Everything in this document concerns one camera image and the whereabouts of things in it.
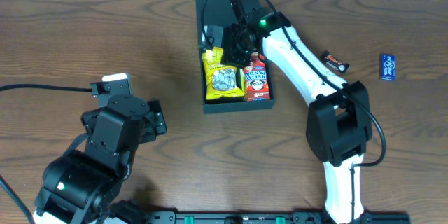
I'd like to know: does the black Mars chocolate bar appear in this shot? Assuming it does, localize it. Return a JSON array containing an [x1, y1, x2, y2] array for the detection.
[[321, 50, 350, 74]]

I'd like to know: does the yellow candy bag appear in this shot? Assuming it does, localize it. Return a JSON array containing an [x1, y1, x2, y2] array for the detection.
[[202, 53, 244, 101]]

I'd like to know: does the red Hello Panda box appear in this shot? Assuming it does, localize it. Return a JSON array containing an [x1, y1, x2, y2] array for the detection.
[[243, 52, 270, 102]]

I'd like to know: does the blue Eclipse mint tin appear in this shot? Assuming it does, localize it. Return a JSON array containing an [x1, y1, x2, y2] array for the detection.
[[380, 53, 396, 81]]

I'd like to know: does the green Pretz snack box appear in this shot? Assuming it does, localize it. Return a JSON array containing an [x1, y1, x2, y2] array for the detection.
[[239, 68, 245, 91]]

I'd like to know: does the black cable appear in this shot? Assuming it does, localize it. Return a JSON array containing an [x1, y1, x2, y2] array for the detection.
[[0, 83, 94, 93], [200, 0, 388, 218]]

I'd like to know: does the left black cable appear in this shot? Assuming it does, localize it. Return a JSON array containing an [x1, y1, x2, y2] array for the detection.
[[0, 83, 94, 93]]

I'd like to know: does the black gift box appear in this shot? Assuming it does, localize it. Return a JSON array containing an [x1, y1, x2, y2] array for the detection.
[[195, 0, 275, 114]]

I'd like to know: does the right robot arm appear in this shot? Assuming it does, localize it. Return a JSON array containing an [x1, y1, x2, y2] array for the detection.
[[230, 0, 372, 223]]

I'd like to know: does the right black cable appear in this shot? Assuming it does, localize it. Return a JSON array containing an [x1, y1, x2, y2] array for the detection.
[[200, 0, 388, 218]]

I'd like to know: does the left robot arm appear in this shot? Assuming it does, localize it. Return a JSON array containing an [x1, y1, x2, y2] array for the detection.
[[33, 73, 167, 223]]

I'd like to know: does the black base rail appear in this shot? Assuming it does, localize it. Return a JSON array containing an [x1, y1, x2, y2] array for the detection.
[[104, 211, 410, 224]]

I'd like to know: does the yellow plastic canister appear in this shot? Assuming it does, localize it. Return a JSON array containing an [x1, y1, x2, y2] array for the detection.
[[202, 47, 224, 64]]

